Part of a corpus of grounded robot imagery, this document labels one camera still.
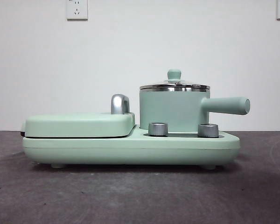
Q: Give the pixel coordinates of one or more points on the glass pot lid green knob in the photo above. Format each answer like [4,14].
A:
[174,74]

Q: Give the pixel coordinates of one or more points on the mint green hinged grill lid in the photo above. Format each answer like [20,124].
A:
[77,123]

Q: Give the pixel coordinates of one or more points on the silver control knob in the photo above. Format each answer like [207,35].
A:
[157,128]
[208,130]

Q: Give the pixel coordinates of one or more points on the mint green breakfast machine base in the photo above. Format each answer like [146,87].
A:
[130,149]

